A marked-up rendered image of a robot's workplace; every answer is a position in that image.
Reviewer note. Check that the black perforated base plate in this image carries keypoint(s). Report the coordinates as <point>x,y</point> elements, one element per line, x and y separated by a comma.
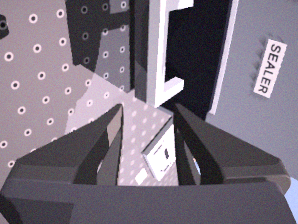
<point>63,64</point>

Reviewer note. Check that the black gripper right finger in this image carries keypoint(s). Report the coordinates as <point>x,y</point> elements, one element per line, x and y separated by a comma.
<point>221,157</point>

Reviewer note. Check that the dark grey boxy machine housing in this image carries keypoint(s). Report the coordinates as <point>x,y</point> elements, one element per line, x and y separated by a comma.
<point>235,59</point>

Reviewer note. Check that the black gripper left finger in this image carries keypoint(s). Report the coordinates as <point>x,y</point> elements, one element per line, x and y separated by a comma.
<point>77,155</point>

